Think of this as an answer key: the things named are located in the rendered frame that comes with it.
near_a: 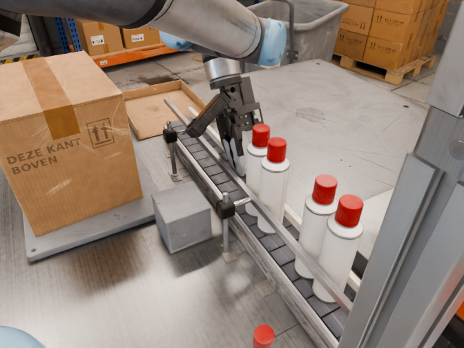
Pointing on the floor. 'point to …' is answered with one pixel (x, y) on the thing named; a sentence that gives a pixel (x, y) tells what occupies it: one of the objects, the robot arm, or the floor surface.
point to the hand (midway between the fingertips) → (237, 171)
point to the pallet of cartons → (389, 36)
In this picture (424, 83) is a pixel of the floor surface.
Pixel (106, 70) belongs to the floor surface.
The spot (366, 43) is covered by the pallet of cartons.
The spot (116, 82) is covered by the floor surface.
